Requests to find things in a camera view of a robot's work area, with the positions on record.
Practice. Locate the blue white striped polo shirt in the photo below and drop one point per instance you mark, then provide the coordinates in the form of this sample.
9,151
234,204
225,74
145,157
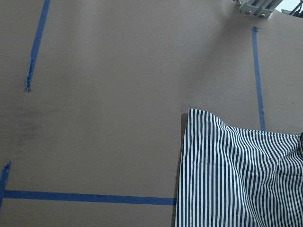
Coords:
234,177

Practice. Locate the brown paper table cover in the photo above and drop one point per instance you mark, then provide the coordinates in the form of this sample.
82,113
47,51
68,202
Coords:
114,80

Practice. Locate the aluminium frame post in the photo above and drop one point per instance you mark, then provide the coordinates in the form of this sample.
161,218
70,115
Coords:
259,8

